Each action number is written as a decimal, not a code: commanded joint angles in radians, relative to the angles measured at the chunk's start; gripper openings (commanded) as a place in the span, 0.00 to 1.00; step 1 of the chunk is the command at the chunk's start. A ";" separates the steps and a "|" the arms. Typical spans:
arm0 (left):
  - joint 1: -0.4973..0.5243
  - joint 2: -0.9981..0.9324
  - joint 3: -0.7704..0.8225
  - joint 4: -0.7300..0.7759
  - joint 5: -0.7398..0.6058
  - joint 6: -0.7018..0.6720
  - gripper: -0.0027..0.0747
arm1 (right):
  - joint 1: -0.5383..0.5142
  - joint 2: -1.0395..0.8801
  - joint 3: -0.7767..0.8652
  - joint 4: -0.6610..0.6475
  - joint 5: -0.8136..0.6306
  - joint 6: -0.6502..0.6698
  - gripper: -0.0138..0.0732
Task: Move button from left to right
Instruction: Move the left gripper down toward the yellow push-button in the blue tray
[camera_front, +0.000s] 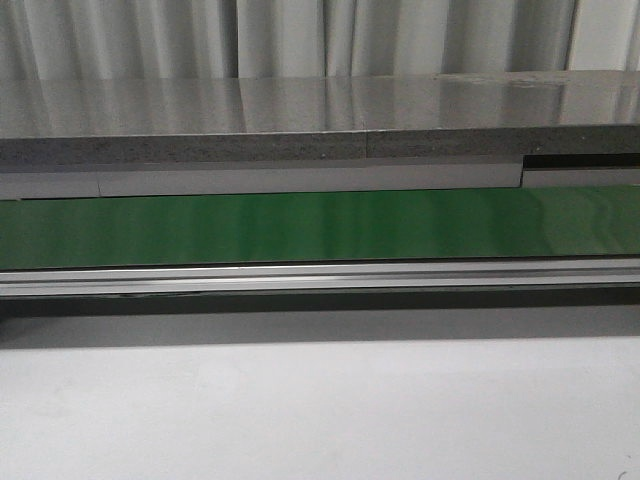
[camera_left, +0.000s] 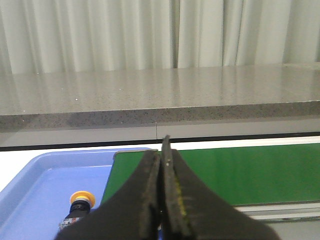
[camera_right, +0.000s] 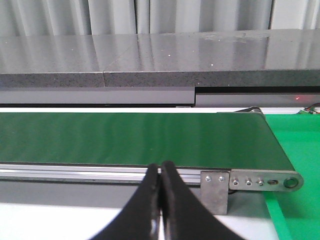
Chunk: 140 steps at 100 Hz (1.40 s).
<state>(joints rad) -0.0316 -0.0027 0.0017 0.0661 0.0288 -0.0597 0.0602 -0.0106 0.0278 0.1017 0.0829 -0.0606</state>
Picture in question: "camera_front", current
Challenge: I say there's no green conveyor belt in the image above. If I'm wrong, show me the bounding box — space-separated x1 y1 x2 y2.
1 186 639 270

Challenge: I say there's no grey stone countertop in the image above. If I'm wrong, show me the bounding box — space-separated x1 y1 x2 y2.
1 71 639 169

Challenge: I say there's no white pleated curtain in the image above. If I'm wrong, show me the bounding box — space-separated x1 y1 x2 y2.
1 1 639 80

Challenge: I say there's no grey conveyor back rail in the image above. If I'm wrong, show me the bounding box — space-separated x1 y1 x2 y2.
1 153 639 200

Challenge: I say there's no aluminium conveyor front rail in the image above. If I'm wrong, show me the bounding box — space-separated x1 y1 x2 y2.
1 257 639 298

